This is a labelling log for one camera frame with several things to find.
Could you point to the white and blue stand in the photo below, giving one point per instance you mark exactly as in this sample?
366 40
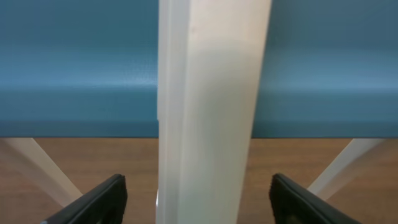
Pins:
62 62

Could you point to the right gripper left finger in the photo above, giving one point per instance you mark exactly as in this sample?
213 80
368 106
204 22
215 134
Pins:
102 202

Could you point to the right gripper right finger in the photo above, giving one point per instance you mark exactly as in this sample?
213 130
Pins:
295 205

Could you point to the white pipette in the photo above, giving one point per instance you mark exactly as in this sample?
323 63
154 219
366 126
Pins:
211 109

